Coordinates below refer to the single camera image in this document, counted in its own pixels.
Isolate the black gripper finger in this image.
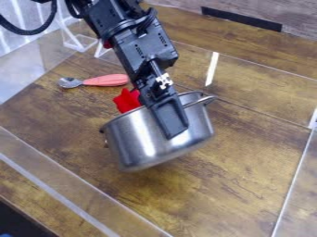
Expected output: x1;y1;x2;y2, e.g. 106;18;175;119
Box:
135;60;190;140

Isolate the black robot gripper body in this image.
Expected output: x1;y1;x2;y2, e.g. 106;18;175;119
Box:
100;13;178;83

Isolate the red star-shaped block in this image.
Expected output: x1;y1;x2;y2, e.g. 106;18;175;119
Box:
112;88;142;113

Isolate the silver metal pot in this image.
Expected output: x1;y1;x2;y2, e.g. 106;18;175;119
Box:
100;91;217;171

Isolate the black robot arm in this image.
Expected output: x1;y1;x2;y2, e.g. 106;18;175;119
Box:
65;0;190;139

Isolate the small pink oval object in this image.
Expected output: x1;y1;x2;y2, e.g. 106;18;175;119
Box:
59;74;128;89

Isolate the clear acrylic triangular bracket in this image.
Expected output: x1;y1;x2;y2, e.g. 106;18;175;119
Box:
94;43;108;58

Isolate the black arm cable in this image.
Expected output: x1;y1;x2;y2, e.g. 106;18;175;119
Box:
0;0;59;36

